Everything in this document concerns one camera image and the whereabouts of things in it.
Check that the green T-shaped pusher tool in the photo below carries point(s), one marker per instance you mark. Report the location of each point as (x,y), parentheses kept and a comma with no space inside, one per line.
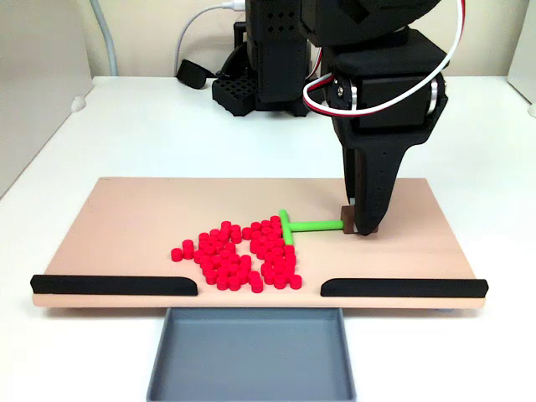
(314,226)

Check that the red cylindrical granule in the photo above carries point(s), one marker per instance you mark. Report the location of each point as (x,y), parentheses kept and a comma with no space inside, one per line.
(279,282)
(223,283)
(295,281)
(176,254)
(275,220)
(268,276)
(254,276)
(234,284)
(210,276)
(245,260)
(198,256)
(275,229)
(226,226)
(235,230)
(214,233)
(187,244)
(247,233)
(204,237)
(236,238)
(256,285)
(256,228)
(289,250)
(279,243)

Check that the grey shallow tray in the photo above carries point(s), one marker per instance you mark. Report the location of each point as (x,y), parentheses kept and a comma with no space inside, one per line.
(251,356)

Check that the pink flat board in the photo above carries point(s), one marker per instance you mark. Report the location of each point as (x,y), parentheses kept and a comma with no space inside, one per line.
(125,218)

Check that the small white bump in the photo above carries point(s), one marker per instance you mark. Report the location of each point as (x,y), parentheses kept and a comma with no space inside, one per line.
(78,104)

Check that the black foam rail strip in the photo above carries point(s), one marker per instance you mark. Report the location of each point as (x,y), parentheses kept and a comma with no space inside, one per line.
(104,285)
(402,288)

